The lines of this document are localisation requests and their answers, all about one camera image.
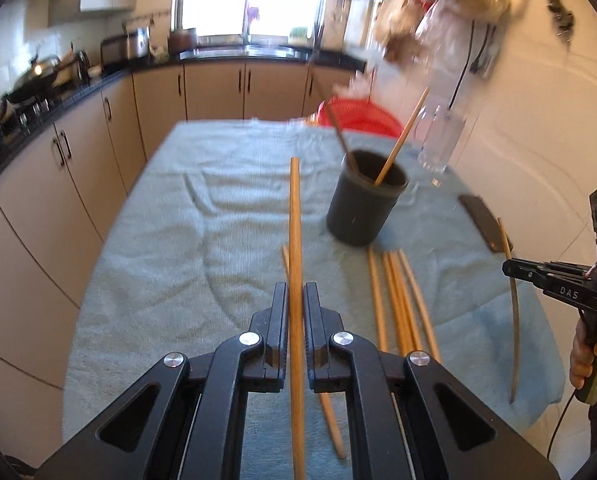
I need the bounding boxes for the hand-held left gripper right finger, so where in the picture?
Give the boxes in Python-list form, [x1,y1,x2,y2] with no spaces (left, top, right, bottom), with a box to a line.
[304,282,561,480]

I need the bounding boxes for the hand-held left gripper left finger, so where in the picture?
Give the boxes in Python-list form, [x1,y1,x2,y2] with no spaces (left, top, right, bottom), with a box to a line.
[36,282,289,480]

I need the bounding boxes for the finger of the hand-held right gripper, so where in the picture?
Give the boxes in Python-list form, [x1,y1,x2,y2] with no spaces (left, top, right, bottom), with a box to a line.
[502,257,588,295]

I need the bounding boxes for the dark grey chopstick holder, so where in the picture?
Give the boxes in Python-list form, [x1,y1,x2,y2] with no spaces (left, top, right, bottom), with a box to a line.
[326,149,410,247]

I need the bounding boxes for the dark wooden chopstick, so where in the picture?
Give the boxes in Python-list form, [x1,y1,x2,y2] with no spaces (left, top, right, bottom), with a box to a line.
[323,104,357,171]

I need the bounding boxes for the person's right hand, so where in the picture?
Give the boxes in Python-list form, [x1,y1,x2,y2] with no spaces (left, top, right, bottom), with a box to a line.
[569,327,597,390]

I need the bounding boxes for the black smartphone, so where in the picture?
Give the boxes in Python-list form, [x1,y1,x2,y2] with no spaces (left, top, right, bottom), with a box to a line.
[458,194,514,253]

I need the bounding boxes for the grey-green towel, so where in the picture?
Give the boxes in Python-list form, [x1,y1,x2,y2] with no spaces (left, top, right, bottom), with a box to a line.
[62,120,565,480]

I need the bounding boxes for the clear glass mug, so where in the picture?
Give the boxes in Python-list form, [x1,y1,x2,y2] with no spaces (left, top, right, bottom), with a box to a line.
[412,105,466,173]

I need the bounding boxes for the red plastic basket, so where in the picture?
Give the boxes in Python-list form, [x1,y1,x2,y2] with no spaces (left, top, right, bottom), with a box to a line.
[317,97,401,138]

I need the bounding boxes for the beige base cabinets under sink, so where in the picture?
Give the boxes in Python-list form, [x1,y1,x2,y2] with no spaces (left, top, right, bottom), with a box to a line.
[131,60,329,123]

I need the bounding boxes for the beige side base cabinets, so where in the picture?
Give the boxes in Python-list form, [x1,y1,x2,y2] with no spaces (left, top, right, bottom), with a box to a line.
[0,72,149,391]

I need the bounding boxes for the hanging clear plastic bags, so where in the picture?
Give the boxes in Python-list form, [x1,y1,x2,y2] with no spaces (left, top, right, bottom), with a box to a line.
[373,0,479,111]

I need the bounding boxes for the steel sink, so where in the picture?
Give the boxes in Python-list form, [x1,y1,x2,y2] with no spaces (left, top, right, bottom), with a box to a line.
[196,35,292,56]

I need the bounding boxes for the brown cooking pot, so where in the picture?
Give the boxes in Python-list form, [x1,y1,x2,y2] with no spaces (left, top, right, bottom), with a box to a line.
[168,29,199,53]

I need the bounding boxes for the white cutting board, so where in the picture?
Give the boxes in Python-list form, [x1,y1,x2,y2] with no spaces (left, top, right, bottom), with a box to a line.
[343,0,374,48]

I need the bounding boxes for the black kitchen countertop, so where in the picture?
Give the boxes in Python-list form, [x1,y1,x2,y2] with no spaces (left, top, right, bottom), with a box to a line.
[0,45,366,196]

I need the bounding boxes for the silver countertop appliance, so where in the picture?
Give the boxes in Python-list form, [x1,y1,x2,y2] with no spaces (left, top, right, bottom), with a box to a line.
[101,27,152,63]

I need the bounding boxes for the wok with lid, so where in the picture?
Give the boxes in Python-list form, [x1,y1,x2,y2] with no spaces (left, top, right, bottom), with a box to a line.
[6,55,62,103]

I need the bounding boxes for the black cable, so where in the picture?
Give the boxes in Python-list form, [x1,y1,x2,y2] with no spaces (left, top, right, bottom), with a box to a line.
[545,389,578,461]

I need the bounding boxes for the power strip with cable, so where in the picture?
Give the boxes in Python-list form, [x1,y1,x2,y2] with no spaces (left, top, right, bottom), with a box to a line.
[448,22,499,111]

